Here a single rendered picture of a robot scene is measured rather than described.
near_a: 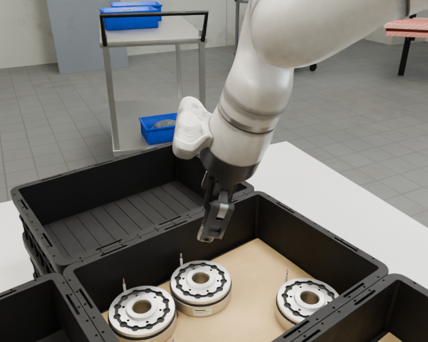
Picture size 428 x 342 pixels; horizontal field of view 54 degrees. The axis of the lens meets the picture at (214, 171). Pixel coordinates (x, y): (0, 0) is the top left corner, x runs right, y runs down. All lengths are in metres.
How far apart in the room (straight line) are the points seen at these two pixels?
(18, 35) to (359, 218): 5.44
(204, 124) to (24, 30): 5.73
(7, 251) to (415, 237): 1.02
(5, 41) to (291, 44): 5.88
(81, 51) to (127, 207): 4.75
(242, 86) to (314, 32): 0.09
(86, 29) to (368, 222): 4.87
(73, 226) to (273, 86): 0.63
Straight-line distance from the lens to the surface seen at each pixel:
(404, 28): 5.17
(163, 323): 0.67
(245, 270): 0.80
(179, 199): 1.00
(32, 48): 6.21
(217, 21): 6.91
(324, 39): 0.38
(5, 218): 1.29
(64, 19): 5.64
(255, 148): 0.47
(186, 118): 0.49
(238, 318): 0.71
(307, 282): 0.75
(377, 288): 0.66
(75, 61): 5.66
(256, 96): 0.42
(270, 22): 0.37
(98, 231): 0.92
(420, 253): 1.15
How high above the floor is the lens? 1.35
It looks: 28 degrees down
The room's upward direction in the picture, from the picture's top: straight up
